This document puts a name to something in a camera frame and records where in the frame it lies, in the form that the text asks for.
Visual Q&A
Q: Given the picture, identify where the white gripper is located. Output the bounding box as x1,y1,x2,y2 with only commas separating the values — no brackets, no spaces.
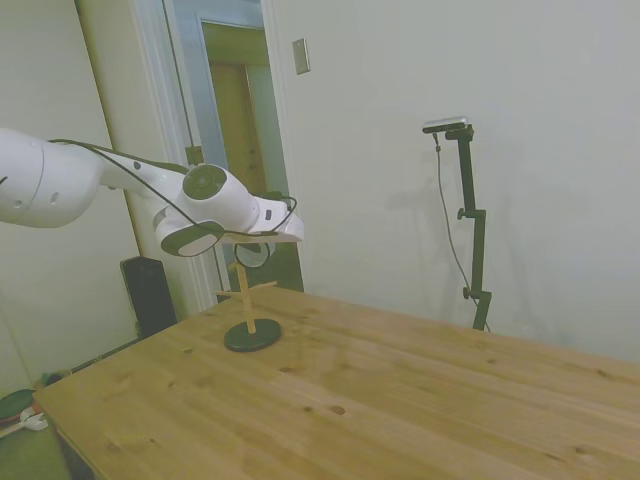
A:
219,213,306,245

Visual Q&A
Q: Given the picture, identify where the blue enamel mug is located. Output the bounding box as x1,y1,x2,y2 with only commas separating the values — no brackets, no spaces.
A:
233,242,275,270

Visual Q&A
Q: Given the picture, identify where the wooden mug tree black base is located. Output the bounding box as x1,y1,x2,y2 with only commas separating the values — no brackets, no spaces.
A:
212,243,282,353

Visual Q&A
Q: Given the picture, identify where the wooden hallway door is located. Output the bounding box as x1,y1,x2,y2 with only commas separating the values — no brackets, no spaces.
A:
209,62,272,201

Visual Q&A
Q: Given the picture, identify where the black speaker box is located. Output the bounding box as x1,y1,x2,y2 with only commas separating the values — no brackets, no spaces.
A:
119,256,178,341

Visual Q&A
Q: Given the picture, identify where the grey-blue open door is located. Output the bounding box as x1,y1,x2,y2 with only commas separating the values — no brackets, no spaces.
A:
164,0,231,301

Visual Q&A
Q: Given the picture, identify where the dark floor rod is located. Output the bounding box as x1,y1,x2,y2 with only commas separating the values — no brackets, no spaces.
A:
69,339,144,375

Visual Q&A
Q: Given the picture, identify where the white closet door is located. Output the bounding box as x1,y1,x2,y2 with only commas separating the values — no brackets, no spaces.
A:
0,0,144,396

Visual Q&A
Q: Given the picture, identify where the white floor item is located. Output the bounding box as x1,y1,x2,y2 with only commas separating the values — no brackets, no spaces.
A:
19,407,50,432

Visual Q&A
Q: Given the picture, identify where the green floor item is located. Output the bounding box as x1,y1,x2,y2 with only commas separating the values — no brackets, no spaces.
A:
0,388,36,421

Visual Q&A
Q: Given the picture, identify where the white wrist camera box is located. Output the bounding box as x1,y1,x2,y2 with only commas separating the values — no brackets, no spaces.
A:
257,193,294,234

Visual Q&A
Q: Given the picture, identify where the metal wall switch plate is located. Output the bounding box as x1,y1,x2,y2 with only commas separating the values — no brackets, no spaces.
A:
292,37,311,76

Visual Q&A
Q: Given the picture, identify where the white door frame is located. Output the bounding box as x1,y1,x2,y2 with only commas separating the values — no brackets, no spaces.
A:
127,0,311,321

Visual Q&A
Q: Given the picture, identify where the black camera stand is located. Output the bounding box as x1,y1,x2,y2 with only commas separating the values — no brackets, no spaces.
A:
444,124,494,332

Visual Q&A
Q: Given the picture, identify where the grey exterior camera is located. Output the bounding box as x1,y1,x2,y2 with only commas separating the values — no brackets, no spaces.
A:
422,115,471,135

